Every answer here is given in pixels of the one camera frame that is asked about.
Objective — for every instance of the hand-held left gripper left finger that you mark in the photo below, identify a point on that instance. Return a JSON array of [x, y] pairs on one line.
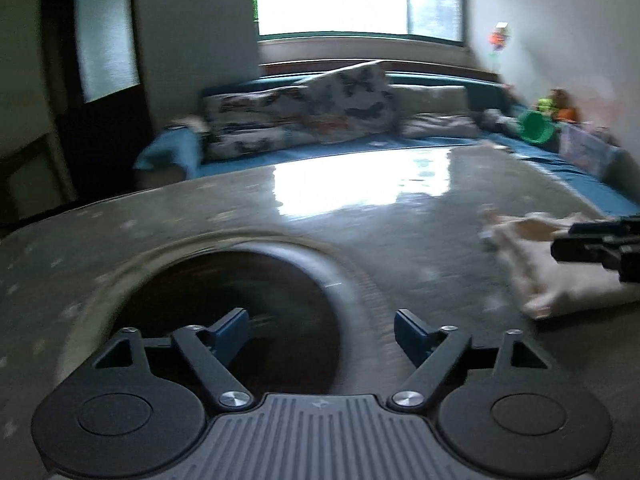
[[230, 335]]

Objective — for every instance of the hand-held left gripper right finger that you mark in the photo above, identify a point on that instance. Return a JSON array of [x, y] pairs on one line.
[[412, 335]]

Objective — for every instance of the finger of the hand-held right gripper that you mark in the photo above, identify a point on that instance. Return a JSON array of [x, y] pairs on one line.
[[610, 227], [585, 250]]

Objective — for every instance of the cream cloth garment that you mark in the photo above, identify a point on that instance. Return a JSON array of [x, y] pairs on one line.
[[560, 285]]

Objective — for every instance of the dark round table opening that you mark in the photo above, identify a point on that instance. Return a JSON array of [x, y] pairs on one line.
[[225, 285]]

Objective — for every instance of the clear plastic storage box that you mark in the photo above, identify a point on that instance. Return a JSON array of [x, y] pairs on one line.
[[587, 150]]

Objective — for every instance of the orange plush toy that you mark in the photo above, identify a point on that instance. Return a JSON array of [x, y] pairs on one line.
[[567, 114]]

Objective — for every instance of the green plastic bucket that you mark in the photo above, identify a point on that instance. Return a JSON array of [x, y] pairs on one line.
[[535, 127]]

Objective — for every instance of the teddy bear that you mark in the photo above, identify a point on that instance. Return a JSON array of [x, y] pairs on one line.
[[550, 102]]

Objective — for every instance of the grey plush toy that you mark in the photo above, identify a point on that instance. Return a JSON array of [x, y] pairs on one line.
[[500, 119]]

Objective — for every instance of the blue sofa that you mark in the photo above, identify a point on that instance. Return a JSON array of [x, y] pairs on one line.
[[165, 152]]

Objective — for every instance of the beige pillow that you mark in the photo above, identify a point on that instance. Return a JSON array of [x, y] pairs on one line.
[[435, 110]]

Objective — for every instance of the cream towel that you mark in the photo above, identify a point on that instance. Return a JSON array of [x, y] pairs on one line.
[[187, 124]]

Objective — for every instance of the long butterfly print pillow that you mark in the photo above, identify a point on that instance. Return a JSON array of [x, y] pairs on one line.
[[255, 120]]

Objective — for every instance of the colourful pinwheel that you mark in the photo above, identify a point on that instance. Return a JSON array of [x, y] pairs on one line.
[[500, 39]]

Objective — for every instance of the dark wooden door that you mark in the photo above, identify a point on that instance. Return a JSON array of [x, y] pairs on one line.
[[110, 125]]

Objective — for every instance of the square butterfly print pillow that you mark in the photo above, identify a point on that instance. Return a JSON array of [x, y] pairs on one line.
[[350, 100]]

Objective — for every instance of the dark wooden frame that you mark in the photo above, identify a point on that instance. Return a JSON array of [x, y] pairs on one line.
[[60, 170]]

